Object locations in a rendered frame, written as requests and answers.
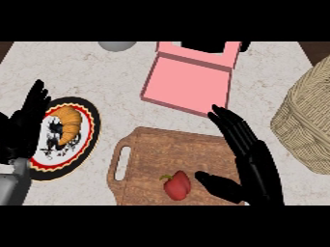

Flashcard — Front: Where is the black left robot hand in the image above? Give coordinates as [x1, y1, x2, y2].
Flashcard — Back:
[0, 79, 53, 166]

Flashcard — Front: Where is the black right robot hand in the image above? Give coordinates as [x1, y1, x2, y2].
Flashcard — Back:
[194, 103, 287, 206]

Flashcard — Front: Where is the beige wicker basket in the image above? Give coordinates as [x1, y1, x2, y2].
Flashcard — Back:
[269, 45, 330, 178]

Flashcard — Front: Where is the brown wooden cutting board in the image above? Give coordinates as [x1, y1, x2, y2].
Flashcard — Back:
[107, 125, 247, 206]

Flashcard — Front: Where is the red bell pepper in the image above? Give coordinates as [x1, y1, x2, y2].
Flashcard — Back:
[160, 170, 192, 202]

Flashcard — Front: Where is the golden croissant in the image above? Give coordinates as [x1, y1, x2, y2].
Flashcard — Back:
[49, 105, 84, 147]

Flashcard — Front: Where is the decorated black-rimmed plate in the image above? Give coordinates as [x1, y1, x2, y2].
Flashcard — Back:
[28, 96, 104, 181]

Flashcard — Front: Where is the open pink box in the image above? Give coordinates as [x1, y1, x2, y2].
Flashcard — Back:
[140, 41, 242, 119]

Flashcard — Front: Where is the grey round object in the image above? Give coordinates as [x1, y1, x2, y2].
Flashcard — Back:
[98, 41, 139, 53]

